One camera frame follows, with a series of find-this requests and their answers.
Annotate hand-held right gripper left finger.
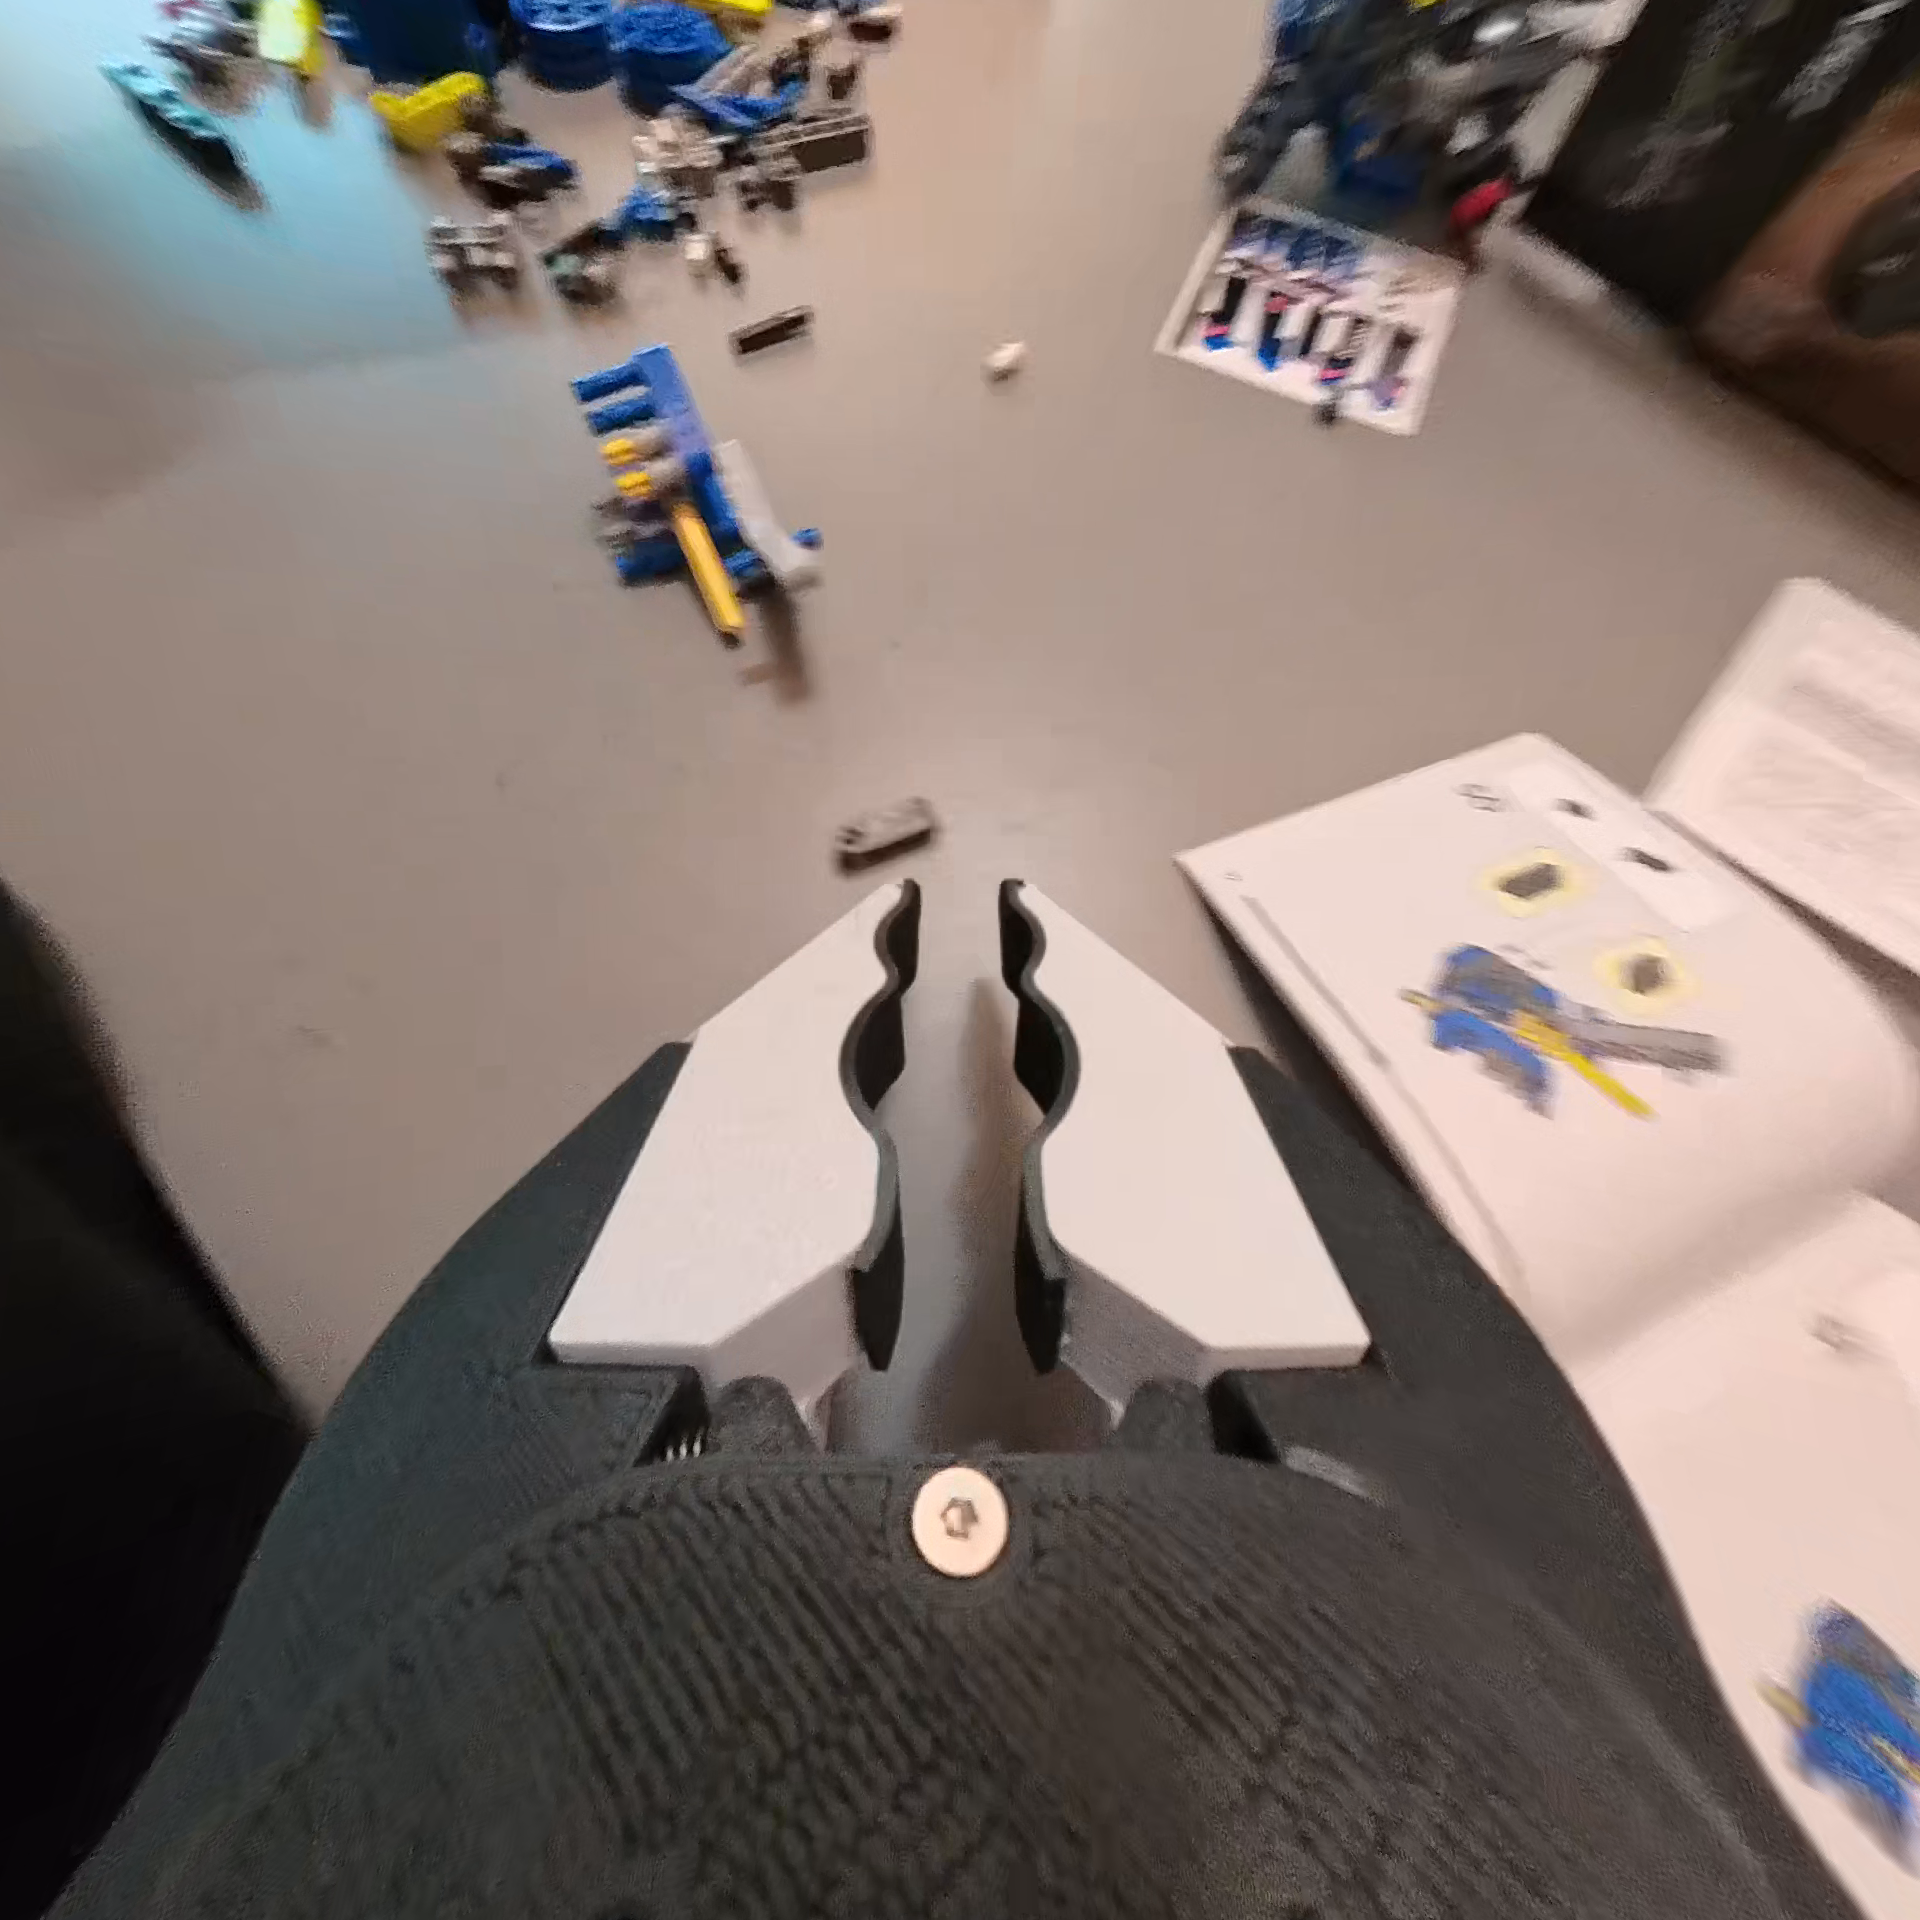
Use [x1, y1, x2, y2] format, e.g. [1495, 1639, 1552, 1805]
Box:
[545, 879, 927, 1420]

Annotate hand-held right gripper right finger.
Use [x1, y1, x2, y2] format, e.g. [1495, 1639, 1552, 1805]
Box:
[996, 879, 1376, 1420]

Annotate dark grey lego connector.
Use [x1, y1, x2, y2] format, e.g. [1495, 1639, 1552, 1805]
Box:
[833, 796, 941, 871]

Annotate blue yellow lego assembly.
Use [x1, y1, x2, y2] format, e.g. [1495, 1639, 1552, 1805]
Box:
[572, 347, 829, 649]

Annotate blue lego beam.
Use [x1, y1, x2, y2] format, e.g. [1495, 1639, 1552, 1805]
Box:
[636, 347, 738, 530]

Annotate pile of lego pieces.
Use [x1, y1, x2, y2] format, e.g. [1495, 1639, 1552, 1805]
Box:
[97, 0, 912, 311]

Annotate lego sticker sheet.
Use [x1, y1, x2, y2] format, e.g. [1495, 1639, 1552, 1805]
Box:
[1155, 204, 1465, 439]

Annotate partly built lego vehicle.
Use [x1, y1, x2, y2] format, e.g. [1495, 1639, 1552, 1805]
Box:
[1213, 0, 1651, 275]

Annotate yellow lego panel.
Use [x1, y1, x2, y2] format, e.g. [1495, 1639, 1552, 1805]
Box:
[366, 75, 495, 157]

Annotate lego set box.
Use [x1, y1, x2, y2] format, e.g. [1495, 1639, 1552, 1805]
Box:
[1532, 0, 1920, 487]

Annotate open instruction booklet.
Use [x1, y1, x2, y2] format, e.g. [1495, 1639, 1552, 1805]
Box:
[1177, 730, 1920, 1920]

